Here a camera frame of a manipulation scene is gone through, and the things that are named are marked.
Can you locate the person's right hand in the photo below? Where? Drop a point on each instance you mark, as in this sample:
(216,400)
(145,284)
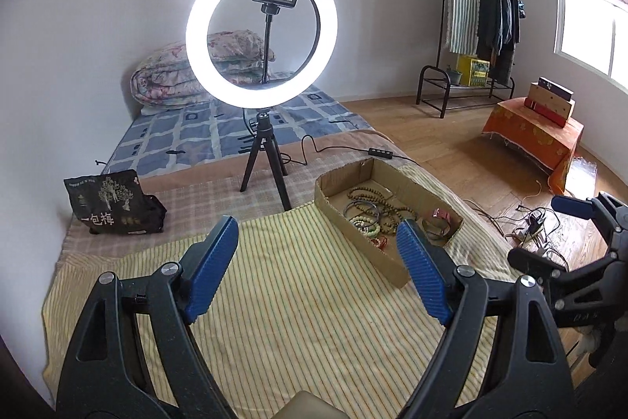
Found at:
(588,343)

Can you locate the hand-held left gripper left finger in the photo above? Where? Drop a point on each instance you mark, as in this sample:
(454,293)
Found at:
(216,267)

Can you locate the tan cardboard box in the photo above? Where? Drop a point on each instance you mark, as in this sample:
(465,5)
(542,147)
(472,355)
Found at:
(549,102)

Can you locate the window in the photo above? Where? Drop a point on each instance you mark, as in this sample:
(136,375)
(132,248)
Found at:
(588,36)

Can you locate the dark hanging clothes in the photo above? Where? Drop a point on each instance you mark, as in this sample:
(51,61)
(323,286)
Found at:
(495,31)

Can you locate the beige plaid blanket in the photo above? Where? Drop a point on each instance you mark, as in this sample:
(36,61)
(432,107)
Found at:
(196,203)

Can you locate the red box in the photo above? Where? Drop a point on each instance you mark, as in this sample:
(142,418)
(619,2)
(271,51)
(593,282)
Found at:
(542,112)

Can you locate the black printed bag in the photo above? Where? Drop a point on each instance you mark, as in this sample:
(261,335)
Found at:
(108,203)

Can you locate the striped hanging towel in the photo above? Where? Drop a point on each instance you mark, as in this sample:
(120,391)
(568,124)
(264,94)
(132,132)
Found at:
(463,6)

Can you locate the yellow crate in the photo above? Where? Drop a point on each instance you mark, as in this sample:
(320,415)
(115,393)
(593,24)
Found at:
(473,73)

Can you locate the yellow striped cloth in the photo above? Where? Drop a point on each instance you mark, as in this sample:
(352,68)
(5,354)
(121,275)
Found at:
(304,301)

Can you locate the black power strip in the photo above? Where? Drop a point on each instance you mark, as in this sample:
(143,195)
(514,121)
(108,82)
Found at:
(535,222)

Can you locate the black phone holder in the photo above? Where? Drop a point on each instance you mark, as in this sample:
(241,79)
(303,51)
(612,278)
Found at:
(268,46)

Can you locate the dark navy box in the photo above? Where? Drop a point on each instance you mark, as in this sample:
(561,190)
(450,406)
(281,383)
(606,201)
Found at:
(557,86)

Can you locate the folded floral quilt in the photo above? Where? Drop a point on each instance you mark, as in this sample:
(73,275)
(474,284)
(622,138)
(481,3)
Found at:
(162,75)

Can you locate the beige flat object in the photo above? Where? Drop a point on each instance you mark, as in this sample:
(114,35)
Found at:
(316,406)

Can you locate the blue checked bedsheet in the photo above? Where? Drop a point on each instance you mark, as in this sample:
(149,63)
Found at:
(196,139)

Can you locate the black tripod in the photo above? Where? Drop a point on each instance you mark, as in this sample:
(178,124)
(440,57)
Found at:
(260,139)

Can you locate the shallow cardboard box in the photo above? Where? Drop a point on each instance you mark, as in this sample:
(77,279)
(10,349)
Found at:
(353,230)

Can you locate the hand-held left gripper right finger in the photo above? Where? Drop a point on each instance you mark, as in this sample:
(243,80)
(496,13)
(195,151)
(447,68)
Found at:
(422,271)

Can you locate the bubble wrap sheet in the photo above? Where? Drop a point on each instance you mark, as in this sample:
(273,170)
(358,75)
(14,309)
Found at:
(584,173)

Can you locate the green pot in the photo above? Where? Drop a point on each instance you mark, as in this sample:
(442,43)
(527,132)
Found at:
(454,76)

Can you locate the orange cloth covered table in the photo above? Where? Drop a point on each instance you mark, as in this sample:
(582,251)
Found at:
(530,139)

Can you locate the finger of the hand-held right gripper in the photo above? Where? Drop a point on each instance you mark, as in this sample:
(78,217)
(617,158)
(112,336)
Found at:
(530,261)
(571,205)

